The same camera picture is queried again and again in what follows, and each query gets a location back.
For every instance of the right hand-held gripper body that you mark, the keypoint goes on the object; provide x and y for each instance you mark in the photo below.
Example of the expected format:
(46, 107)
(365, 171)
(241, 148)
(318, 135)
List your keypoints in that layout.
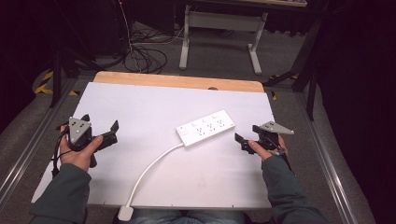
(274, 133)

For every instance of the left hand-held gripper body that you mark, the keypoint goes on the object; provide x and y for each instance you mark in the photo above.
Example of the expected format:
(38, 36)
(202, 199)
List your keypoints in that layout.
(79, 132)

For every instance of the person's right hand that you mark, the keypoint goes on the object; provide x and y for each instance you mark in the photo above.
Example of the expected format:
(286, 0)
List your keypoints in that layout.
(260, 151)

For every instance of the person's left hand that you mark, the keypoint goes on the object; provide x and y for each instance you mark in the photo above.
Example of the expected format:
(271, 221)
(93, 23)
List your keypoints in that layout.
(77, 157)

